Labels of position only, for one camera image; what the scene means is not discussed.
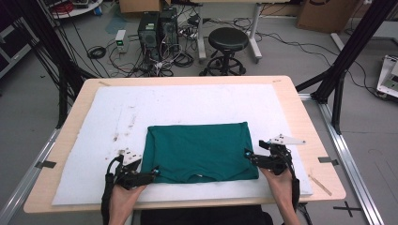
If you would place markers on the brown tape strip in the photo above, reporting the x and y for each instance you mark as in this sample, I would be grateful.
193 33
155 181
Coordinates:
319 185

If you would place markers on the black tape piece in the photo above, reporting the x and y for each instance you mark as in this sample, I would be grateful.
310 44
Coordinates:
45 164
328 161

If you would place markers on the person's right hand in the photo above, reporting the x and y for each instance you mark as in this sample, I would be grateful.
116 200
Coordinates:
283 186

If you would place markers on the white mat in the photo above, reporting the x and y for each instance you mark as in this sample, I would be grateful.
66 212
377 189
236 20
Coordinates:
187 103

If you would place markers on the white desk frame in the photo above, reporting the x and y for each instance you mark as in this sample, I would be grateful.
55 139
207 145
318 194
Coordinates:
255 37

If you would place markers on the large cardboard box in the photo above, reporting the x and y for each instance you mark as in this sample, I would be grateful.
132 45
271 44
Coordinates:
325 15

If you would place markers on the white table leg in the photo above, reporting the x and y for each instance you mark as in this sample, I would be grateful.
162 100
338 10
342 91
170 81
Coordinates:
136 218

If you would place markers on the black round stool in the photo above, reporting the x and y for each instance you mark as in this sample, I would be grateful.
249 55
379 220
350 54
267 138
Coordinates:
228 39

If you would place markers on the person's left hand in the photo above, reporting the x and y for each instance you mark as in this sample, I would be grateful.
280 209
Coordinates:
123 198

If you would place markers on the small white device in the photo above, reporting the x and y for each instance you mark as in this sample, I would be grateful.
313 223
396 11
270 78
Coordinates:
120 39

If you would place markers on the green t-shirt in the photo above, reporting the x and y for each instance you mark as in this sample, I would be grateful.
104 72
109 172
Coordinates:
200 150

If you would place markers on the black computer tower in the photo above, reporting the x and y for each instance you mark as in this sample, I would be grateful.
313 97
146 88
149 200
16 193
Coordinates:
169 28
148 34

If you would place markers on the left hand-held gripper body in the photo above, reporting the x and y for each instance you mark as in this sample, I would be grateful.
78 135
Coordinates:
128 178

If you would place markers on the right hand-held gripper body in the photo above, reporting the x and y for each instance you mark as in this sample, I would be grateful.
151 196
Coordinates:
278 162

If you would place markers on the person's dark clothing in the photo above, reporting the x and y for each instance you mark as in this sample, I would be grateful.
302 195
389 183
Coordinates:
203 216

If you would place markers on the round white table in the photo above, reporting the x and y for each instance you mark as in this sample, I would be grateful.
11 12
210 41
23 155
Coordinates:
78 9

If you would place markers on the aluminium rail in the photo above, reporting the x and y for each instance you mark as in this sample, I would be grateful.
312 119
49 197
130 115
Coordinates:
22 190
359 181

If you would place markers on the flat cardboard box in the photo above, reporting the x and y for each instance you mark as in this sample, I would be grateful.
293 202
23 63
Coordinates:
140 5

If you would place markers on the white machine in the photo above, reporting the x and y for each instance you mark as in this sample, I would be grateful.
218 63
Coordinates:
388 78

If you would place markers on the black metal frame post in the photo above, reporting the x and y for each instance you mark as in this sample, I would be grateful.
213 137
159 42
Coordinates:
350 53
47 47

